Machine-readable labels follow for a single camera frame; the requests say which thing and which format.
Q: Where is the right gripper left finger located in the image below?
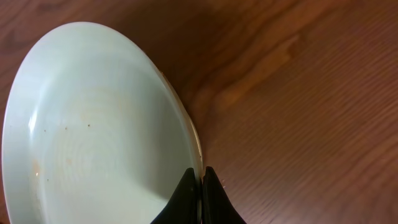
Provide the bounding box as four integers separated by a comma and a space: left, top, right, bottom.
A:
151, 168, 200, 224

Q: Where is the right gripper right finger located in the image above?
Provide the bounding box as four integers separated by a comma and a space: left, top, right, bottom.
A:
201, 166, 246, 224

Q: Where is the light blue plate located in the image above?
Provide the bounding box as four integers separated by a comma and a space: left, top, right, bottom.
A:
2, 22, 203, 223

